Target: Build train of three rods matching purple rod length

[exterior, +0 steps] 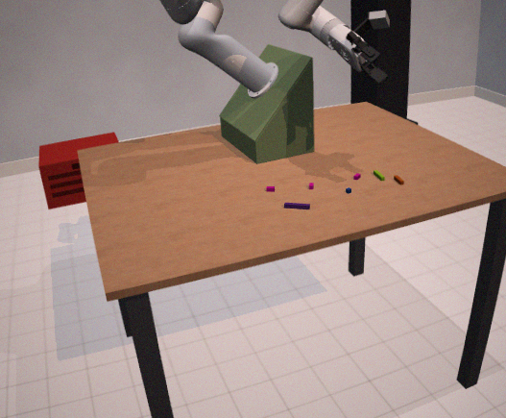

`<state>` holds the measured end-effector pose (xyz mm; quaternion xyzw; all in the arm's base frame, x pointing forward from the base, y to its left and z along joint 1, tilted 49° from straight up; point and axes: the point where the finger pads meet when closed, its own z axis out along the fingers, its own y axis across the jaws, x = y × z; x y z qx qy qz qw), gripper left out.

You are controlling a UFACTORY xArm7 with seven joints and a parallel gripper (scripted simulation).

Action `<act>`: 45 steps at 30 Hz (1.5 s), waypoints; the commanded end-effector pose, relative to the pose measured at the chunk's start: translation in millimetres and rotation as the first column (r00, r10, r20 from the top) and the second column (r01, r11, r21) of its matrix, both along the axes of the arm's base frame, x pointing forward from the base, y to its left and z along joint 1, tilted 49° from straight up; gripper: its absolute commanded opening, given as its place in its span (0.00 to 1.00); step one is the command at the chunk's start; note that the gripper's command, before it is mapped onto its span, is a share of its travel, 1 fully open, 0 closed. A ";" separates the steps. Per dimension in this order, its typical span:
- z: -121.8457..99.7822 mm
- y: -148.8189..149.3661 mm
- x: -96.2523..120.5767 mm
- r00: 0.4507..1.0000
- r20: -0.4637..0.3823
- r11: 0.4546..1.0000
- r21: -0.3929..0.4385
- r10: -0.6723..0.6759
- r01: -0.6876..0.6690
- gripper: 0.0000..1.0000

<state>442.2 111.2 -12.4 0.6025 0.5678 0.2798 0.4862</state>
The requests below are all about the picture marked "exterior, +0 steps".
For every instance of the purple rod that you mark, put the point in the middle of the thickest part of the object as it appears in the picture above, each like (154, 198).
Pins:
(296, 206)

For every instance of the lime green rod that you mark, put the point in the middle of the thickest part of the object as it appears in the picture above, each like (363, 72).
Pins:
(379, 175)

